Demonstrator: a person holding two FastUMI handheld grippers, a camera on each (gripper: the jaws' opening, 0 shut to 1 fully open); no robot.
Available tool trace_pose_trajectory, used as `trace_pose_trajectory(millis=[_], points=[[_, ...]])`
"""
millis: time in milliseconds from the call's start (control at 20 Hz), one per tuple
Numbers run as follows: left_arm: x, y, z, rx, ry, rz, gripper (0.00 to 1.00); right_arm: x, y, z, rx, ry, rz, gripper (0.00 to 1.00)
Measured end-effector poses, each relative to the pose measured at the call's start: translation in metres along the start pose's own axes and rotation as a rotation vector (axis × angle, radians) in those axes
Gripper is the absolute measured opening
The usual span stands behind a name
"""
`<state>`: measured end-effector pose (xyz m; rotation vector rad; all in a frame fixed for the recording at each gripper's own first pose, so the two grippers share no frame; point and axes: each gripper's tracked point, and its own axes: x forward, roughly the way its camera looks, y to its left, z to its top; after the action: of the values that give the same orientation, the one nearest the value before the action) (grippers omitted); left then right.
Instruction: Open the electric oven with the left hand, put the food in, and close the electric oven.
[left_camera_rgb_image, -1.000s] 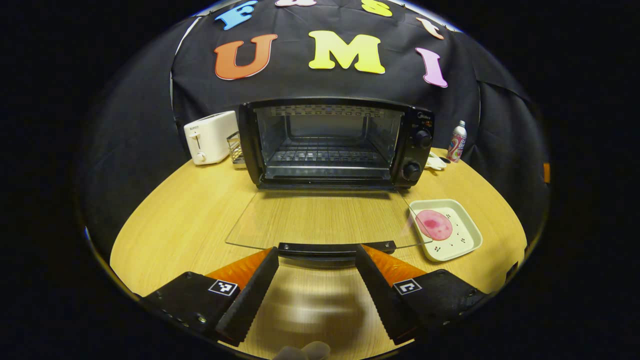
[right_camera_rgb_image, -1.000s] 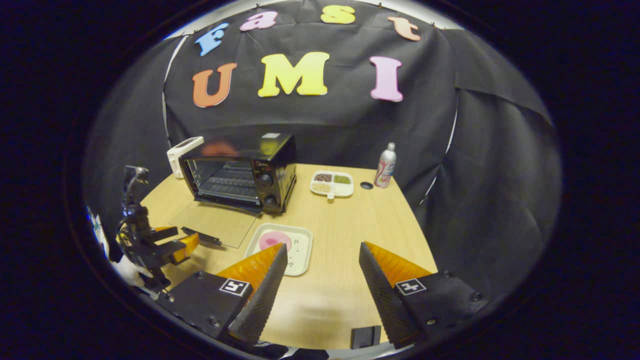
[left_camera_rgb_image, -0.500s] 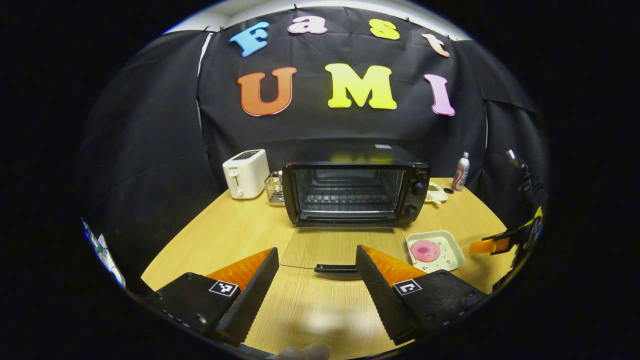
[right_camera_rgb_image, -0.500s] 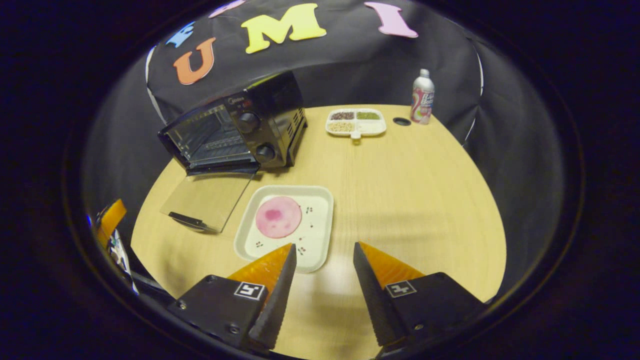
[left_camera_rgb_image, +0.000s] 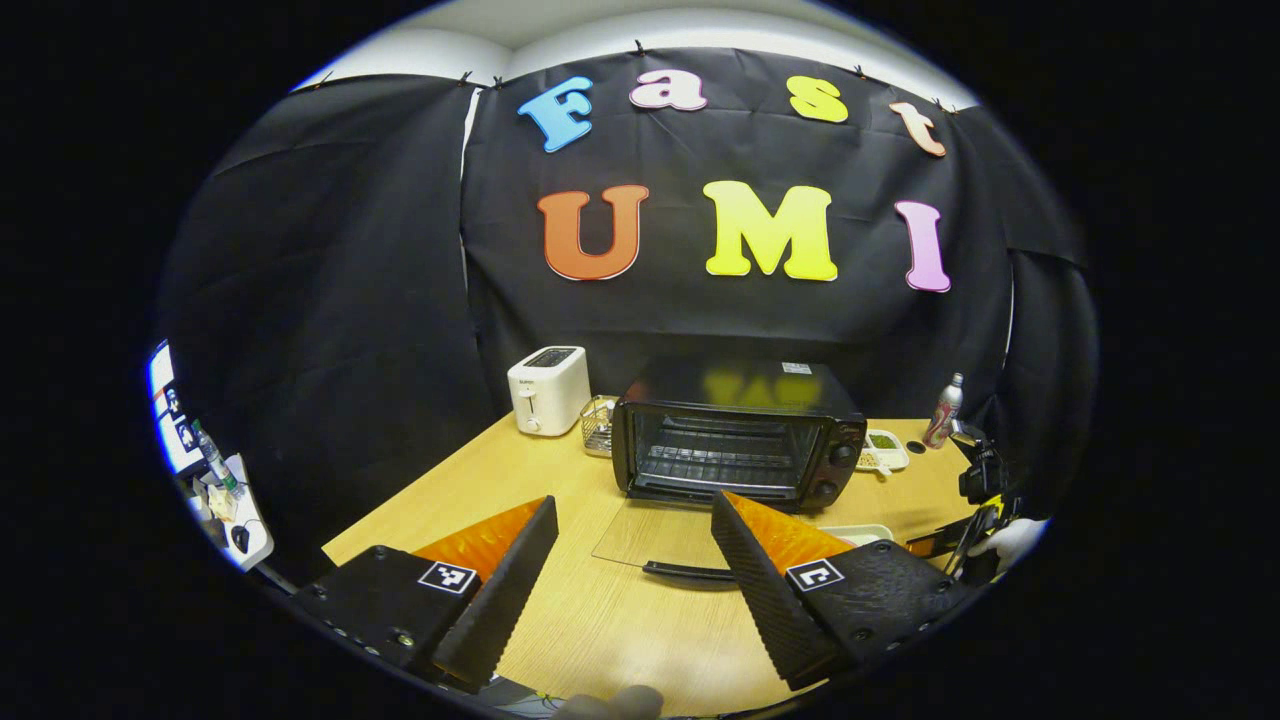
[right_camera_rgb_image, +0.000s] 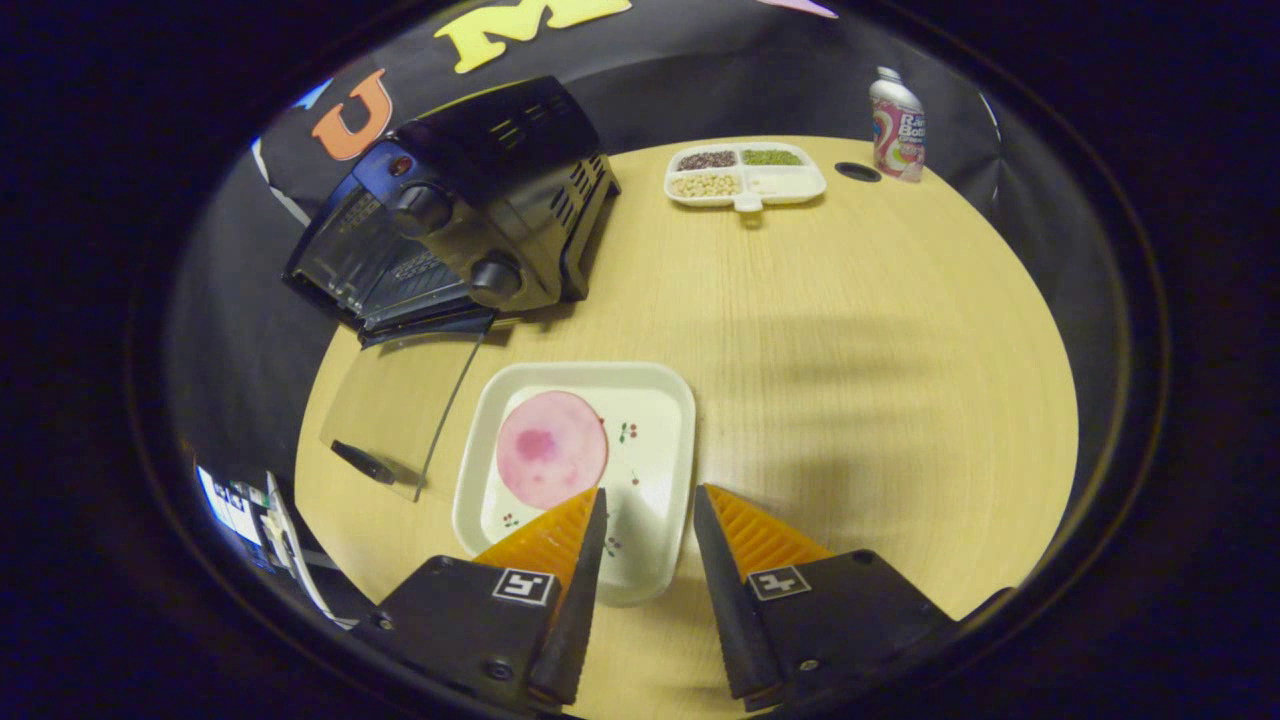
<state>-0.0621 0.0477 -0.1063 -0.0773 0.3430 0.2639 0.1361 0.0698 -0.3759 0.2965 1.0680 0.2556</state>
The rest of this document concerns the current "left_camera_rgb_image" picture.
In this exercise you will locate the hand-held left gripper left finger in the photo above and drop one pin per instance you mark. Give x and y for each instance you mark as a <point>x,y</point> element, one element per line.
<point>505,600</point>

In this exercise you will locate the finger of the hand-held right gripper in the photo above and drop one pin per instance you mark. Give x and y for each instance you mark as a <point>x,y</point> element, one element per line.
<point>935,545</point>

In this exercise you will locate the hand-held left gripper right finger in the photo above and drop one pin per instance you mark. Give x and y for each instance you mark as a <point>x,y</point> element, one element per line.
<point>770,600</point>

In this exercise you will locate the white plate with pink food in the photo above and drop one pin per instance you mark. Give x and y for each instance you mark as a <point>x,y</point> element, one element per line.
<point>865,533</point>

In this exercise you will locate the black electric oven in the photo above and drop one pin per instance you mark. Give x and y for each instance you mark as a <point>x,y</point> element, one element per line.
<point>740,400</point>

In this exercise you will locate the silver bottle with pink label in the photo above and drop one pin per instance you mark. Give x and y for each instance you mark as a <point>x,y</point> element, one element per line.
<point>943,410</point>

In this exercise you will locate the white divided dish with grains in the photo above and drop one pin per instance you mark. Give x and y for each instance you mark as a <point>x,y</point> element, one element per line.
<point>885,445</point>

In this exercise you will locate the white toaster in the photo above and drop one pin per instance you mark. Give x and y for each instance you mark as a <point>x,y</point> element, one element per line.
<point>548,395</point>

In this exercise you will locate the white side table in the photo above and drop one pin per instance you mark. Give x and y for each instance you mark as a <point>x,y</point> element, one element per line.
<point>250,520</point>

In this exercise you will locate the black computer mouse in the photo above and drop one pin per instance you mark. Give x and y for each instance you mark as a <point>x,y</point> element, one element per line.
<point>240,538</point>

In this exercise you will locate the green bottle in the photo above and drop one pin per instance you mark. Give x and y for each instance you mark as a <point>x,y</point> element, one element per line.
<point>213,460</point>

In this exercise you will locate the computer monitor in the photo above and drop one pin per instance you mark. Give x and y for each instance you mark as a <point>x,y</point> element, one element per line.
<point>170,410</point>

